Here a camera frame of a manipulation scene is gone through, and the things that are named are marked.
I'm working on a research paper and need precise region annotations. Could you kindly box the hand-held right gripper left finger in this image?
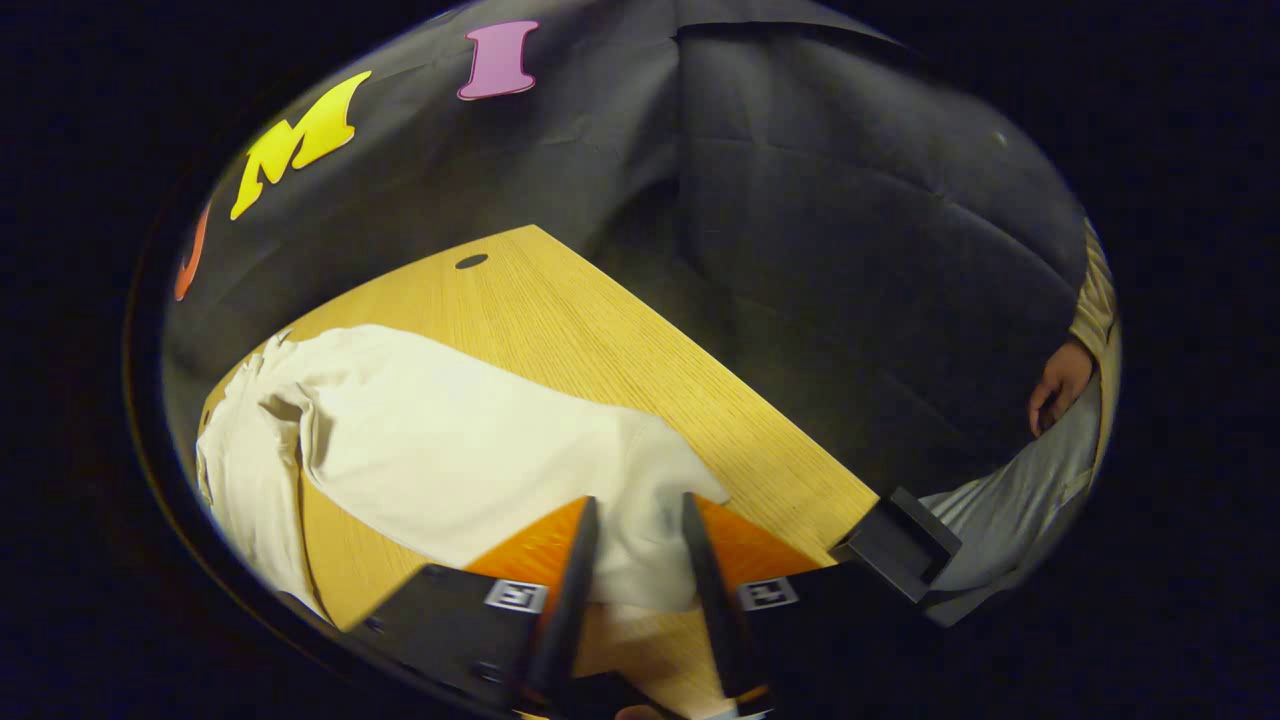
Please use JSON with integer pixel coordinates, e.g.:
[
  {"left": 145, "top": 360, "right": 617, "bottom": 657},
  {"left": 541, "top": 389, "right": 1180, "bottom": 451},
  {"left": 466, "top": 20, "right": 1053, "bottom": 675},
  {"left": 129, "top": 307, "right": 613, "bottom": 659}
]
[{"left": 350, "top": 495, "right": 603, "bottom": 716}]

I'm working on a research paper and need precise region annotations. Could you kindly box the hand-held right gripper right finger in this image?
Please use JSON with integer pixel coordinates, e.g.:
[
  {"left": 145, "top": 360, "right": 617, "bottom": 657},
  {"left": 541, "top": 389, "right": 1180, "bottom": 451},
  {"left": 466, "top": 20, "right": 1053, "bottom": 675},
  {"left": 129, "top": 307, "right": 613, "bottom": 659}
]
[{"left": 681, "top": 491, "right": 926, "bottom": 713}]

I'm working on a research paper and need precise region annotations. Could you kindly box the cream white sweatshirt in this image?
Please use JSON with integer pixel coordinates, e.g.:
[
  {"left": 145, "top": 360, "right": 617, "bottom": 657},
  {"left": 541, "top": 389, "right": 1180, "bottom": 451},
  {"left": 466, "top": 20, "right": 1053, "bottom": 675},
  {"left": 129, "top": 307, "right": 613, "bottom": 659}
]
[{"left": 195, "top": 323, "right": 731, "bottom": 621}]

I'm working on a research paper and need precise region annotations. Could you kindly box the black backdrop cloth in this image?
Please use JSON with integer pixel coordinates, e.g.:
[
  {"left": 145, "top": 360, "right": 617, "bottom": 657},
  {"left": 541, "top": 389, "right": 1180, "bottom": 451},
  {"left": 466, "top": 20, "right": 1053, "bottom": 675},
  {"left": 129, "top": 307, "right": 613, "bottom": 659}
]
[{"left": 160, "top": 0, "right": 1091, "bottom": 501}]

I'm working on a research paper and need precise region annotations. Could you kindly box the black table edge bracket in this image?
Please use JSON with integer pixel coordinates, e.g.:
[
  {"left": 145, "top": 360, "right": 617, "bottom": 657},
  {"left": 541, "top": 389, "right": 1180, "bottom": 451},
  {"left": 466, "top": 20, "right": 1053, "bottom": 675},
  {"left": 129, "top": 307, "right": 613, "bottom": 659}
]
[{"left": 830, "top": 487, "right": 963, "bottom": 606}]

